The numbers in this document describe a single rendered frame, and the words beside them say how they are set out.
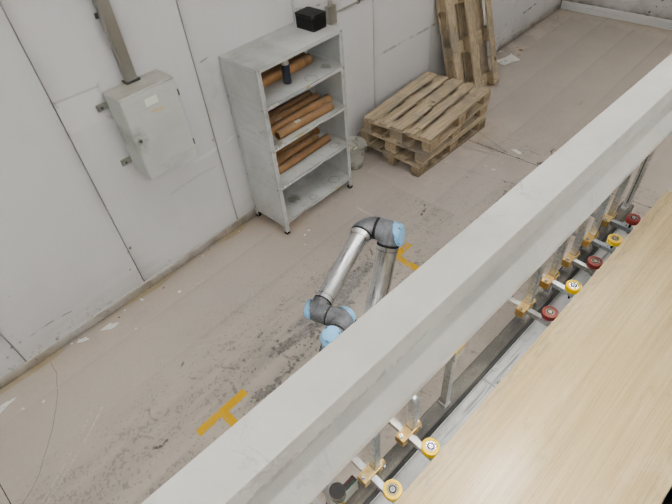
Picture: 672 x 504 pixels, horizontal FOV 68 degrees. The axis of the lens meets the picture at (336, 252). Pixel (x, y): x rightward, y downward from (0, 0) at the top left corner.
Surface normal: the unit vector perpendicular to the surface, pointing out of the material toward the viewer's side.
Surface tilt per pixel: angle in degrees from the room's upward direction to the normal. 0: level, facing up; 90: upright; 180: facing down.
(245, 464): 0
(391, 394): 61
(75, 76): 90
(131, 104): 90
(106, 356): 0
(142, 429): 0
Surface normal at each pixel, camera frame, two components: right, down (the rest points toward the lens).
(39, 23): 0.73, 0.44
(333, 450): 0.57, 0.07
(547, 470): -0.07, -0.71
